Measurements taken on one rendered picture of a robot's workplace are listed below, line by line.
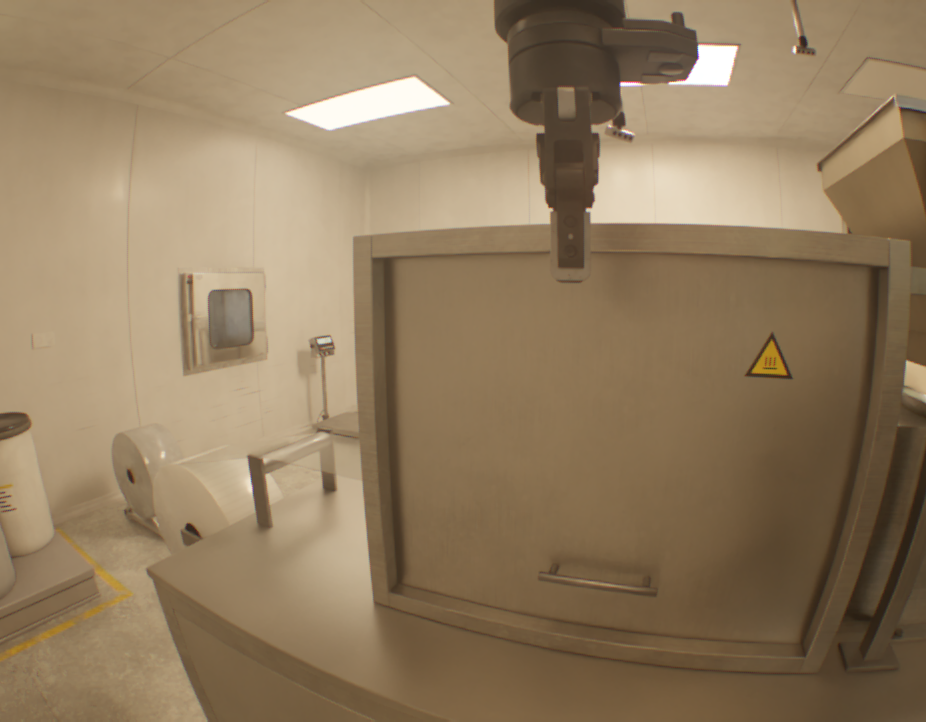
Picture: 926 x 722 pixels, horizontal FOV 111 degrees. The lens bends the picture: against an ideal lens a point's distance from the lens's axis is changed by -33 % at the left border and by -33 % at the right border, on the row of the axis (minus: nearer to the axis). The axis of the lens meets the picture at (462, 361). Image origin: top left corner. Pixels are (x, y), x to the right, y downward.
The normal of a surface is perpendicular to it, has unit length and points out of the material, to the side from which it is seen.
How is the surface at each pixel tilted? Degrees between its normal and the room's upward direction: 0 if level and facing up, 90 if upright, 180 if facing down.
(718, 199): 90
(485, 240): 90
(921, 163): 114
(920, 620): 90
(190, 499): 90
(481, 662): 0
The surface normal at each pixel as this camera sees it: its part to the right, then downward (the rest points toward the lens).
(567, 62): -0.17, 0.14
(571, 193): -0.07, 0.98
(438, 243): -0.40, 0.14
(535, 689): 0.00, -0.99
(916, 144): -0.36, 0.53
